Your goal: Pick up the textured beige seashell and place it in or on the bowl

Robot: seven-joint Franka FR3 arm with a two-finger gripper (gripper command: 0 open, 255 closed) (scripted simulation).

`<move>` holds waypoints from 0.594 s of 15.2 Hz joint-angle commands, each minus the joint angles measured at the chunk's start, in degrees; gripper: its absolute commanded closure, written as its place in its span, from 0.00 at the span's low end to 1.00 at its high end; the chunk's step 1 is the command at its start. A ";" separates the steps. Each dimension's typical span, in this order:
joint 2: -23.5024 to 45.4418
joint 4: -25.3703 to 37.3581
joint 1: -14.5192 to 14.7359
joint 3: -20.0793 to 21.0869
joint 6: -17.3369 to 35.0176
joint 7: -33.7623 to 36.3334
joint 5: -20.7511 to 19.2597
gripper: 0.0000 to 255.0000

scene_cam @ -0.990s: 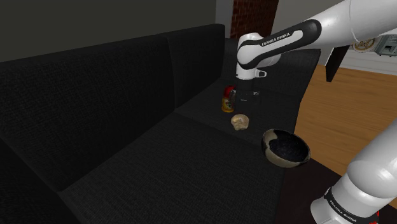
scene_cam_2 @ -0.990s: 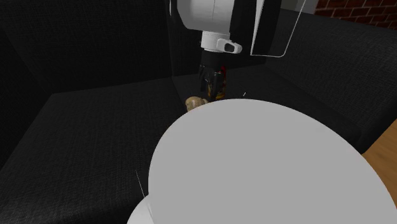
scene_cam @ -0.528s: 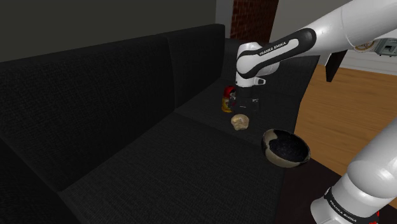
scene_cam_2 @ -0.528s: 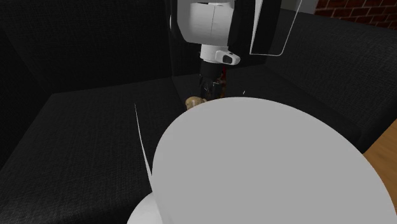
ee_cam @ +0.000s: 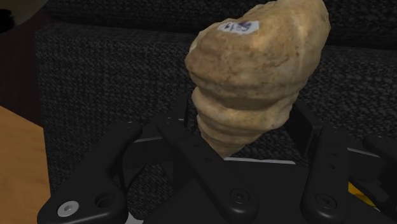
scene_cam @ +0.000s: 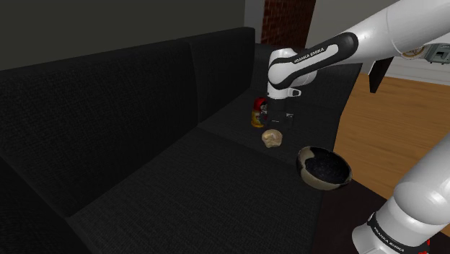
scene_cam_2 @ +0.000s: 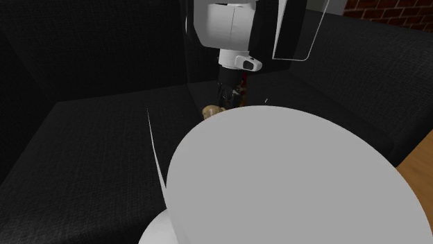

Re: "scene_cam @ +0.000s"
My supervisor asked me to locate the beige bowl with black inside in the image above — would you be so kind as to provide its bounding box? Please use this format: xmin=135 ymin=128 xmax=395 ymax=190
xmin=296 ymin=146 xmax=353 ymax=191

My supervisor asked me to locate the black fabric sofa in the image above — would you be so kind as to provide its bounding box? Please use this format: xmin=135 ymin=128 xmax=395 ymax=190
xmin=0 ymin=26 xmax=363 ymax=254

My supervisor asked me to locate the red and yellow figure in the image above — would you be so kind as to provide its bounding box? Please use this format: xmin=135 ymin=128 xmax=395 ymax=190
xmin=250 ymin=97 xmax=269 ymax=128

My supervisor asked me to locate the beige lumpy bread roll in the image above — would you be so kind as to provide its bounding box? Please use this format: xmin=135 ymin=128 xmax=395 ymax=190
xmin=261 ymin=128 xmax=283 ymax=149

